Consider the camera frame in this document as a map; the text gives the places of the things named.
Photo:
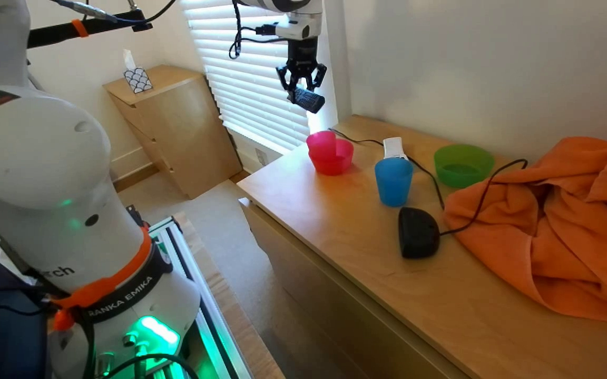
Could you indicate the small wooden cabinet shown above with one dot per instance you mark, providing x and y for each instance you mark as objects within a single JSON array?
[{"x": 178, "y": 134}]

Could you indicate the white window frame post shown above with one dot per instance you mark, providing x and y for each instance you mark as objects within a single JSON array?
[{"x": 336, "y": 91}]

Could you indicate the orange cloth towel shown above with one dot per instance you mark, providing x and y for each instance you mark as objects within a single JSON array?
[{"x": 569, "y": 232}]

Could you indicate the patterned tissue box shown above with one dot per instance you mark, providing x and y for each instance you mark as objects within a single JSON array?
[{"x": 138, "y": 80}]

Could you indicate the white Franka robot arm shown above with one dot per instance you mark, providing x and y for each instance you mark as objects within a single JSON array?
[{"x": 37, "y": 160}]

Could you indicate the black computer mouse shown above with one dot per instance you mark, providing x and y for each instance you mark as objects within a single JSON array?
[{"x": 418, "y": 235}]

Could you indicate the white plastic device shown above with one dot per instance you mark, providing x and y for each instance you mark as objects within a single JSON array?
[{"x": 393, "y": 149}]

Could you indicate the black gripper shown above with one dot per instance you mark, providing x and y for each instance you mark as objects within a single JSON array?
[{"x": 301, "y": 55}]

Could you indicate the green plastic bowl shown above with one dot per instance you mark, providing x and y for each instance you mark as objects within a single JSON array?
[{"x": 462, "y": 172}]

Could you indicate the white window blinds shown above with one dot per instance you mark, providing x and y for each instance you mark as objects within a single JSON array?
[{"x": 254, "y": 91}]

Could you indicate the aluminium base frame rail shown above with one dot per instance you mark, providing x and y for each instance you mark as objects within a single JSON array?
[{"x": 190, "y": 275}]

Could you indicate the pink plastic cup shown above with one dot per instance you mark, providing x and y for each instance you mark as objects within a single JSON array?
[{"x": 330, "y": 156}]

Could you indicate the light wooden chest of drawers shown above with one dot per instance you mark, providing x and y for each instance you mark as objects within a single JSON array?
[{"x": 358, "y": 281}]

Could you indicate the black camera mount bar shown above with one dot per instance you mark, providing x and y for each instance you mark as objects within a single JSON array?
[{"x": 63, "y": 33}]

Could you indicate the blue plastic cup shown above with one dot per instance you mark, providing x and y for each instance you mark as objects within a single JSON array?
[{"x": 393, "y": 185}]

